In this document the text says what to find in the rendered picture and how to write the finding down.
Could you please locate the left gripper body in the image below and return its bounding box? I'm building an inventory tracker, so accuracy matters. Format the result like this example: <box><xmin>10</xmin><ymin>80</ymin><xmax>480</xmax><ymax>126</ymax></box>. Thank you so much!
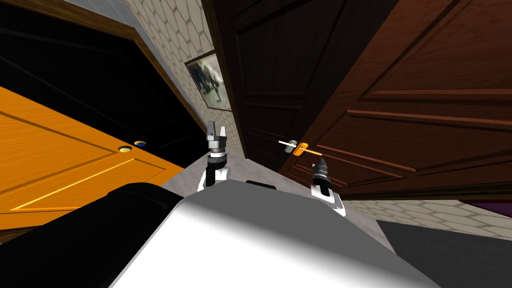
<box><xmin>205</xmin><ymin>133</ymin><xmax>228</xmax><ymax>152</ymax></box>

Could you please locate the orange wooden door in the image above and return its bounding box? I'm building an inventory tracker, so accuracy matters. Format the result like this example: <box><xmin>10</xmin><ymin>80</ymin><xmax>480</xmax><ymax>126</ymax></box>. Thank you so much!
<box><xmin>0</xmin><ymin>85</ymin><xmax>186</xmax><ymax>232</ymax></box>

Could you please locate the reddish brown panelled door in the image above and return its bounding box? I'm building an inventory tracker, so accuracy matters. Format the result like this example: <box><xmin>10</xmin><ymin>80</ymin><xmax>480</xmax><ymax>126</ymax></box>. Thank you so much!
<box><xmin>278</xmin><ymin>0</ymin><xmax>512</xmax><ymax>200</ymax></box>

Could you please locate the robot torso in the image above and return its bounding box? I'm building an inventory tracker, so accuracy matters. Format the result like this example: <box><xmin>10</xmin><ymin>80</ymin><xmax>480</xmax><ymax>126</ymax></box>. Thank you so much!
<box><xmin>108</xmin><ymin>179</ymin><xmax>442</xmax><ymax>288</ymax></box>

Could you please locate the black door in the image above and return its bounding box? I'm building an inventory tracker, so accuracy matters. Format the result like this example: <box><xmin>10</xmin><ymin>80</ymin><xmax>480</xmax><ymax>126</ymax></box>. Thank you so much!
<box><xmin>0</xmin><ymin>1</ymin><xmax>209</xmax><ymax>169</ymax></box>

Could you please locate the orange lever door handle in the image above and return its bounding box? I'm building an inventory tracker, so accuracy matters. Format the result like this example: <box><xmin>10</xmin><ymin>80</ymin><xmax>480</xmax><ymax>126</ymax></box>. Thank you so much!
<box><xmin>293</xmin><ymin>142</ymin><xmax>323</xmax><ymax>157</ymax></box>

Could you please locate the framed picture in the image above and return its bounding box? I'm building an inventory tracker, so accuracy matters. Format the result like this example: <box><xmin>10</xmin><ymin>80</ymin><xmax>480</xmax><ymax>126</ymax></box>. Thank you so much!
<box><xmin>184</xmin><ymin>50</ymin><xmax>233</xmax><ymax>113</ymax></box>

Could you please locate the dark brown panelled door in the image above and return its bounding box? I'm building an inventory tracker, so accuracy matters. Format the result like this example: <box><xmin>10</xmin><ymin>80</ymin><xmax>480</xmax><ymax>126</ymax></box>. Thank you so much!
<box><xmin>201</xmin><ymin>0</ymin><xmax>401</xmax><ymax>172</ymax></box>

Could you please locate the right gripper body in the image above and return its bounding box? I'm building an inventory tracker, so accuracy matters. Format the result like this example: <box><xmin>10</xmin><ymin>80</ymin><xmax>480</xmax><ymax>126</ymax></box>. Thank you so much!
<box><xmin>312</xmin><ymin>157</ymin><xmax>330</xmax><ymax>180</ymax></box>

